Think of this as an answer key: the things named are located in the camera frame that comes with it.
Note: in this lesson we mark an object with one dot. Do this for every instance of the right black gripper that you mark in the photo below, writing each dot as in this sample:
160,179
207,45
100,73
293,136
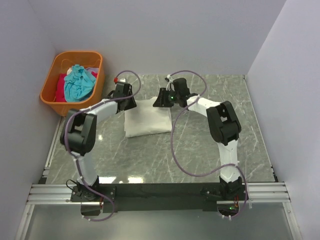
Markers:
161,99

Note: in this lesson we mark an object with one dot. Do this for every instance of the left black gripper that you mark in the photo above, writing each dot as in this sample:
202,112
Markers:
129,101

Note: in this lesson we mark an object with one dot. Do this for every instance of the white t shirt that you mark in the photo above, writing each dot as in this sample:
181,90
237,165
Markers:
144,119

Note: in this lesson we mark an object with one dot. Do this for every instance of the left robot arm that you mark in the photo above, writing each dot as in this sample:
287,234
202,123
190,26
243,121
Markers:
79,131

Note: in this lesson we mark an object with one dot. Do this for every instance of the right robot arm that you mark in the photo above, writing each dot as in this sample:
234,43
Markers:
224,127

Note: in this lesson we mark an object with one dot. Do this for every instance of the lavender cloth in basket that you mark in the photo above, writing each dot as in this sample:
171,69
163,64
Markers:
92,69

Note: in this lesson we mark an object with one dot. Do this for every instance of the teal t shirt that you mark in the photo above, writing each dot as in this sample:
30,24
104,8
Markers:
79,84

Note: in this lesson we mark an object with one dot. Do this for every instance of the orange plastic basket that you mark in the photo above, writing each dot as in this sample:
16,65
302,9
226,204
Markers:
61,63

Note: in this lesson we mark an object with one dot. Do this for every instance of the red t shirt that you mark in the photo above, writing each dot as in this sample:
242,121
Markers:
59,94

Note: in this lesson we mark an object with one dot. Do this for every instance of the black base beam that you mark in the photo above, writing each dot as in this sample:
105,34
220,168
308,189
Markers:
167,196

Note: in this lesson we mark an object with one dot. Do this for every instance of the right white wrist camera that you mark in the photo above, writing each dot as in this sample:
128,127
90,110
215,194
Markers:
170,83

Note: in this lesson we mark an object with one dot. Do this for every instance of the aluminium frame rail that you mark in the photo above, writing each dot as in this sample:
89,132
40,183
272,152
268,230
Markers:
59,194

